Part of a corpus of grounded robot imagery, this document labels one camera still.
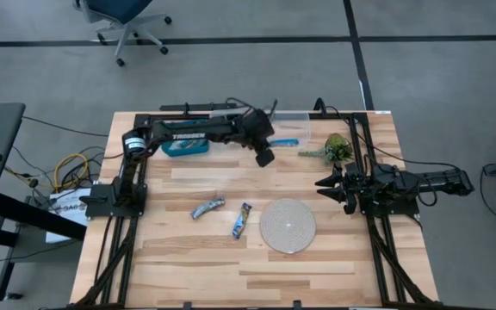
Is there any black mounting bar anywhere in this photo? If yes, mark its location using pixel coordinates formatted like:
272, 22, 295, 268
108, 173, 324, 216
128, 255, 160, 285
159, 102, 239, 112

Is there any light blue red-ended granola bar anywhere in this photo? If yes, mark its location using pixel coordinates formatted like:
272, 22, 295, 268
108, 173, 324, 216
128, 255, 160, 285
168, 140, 208, 154

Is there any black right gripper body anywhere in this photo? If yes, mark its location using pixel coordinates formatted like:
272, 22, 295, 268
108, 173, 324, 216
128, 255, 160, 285
340, 162, 378, 203

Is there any dark blue granola bar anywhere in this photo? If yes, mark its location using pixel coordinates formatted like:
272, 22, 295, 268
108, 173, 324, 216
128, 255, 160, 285
190, 195, 226, 220

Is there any round woven beige placemat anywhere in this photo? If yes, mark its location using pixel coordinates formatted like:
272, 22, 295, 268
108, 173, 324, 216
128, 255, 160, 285
259, 197, 318, 255

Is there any yellow cable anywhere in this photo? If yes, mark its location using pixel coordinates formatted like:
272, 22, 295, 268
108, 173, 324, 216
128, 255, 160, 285
4, 152, 90, 193

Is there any green plant in black pot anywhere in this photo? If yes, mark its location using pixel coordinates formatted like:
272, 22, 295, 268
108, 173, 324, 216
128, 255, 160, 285
297, 132, 355, 167

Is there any black aluminium table frame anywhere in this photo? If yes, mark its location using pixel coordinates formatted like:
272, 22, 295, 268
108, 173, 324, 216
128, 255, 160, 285
75, 110, 443, 310

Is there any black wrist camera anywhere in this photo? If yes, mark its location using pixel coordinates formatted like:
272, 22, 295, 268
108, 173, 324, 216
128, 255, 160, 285
343, 193, 359, 215
255, 147, 276, 169

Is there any white box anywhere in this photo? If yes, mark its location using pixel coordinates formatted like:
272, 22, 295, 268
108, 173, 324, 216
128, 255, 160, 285
44, 187, 94, 245

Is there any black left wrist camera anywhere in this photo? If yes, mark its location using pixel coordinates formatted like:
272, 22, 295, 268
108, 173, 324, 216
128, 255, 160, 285
255, 147, 276, 169

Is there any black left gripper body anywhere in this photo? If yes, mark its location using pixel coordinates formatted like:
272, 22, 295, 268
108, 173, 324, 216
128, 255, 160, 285
239, 108, 276, 151

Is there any teal plastic bin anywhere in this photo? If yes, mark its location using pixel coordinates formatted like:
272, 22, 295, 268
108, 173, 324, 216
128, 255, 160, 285
160, 119, 211, 158

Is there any blue green Chewy granola bar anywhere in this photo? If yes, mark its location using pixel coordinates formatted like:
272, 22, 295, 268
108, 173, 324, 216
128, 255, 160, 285
232, 201, 253, 241

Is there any blue office chair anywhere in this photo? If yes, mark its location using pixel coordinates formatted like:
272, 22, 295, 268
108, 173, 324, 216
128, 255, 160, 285
73, 0, 174, 68

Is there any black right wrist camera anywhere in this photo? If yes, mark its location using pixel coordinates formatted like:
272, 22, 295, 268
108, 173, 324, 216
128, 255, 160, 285
343, 193, 359, 215

